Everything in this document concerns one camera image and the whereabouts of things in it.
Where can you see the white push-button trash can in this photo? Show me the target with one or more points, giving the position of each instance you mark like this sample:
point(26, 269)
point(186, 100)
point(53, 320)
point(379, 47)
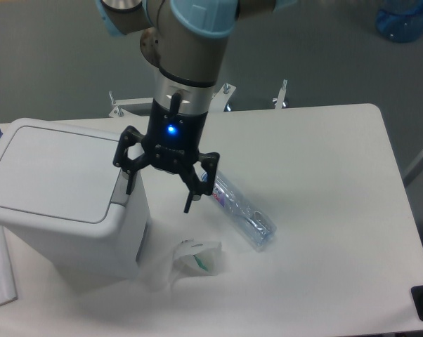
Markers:
point(61, 194)

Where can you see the crumpled white paper wrapper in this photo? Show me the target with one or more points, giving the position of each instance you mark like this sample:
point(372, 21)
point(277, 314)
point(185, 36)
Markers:
point(192, 258)

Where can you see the white pedestal foot bracket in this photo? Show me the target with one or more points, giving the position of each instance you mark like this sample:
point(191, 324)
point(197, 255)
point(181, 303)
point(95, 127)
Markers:
point(171, 98)

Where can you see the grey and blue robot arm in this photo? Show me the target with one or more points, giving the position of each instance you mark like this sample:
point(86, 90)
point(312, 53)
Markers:
point(187, 42)

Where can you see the crushed clear plastic bottle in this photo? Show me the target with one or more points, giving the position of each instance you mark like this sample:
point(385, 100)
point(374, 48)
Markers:
point(248, 220)

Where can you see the blue water jug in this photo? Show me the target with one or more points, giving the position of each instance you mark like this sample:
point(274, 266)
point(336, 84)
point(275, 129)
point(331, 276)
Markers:
point(400, 21)

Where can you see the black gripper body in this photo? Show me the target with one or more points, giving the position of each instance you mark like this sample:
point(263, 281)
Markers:
point(172, 141)

